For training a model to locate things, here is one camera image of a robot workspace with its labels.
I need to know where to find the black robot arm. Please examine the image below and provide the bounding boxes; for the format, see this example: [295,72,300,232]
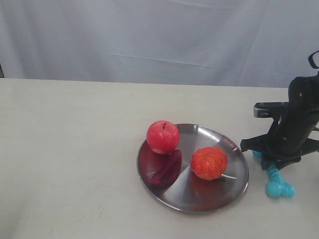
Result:
[240,76,319,160]

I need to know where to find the dark purple toy sweet potato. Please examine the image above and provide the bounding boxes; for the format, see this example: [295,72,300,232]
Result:
[151,150,182,188]

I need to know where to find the red apple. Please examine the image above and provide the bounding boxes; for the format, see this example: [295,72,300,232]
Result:
[146,120,179,154]

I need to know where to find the round stainless steel plate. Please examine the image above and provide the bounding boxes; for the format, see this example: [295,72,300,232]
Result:
[137,123,249,214]

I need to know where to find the white backdrop curtain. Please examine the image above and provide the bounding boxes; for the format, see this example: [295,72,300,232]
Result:
[0,0,319,87]

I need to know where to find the dark object at left edge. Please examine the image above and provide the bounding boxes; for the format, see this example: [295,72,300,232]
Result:
[0,65,4,78]

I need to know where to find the turquoise toy bone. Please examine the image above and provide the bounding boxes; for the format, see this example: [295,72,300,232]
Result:
[265,164,296,198]

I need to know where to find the orange-red toy strawberry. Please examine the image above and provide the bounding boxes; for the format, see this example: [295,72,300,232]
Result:
[190,146,228,181]

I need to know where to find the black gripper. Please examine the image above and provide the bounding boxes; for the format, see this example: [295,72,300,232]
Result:
[240,104,319,159]

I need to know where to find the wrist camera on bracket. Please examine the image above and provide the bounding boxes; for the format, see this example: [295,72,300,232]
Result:
[254,102,288,122]

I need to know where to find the black cable loop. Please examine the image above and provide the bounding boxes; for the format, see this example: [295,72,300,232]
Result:
[308,50,319,69]

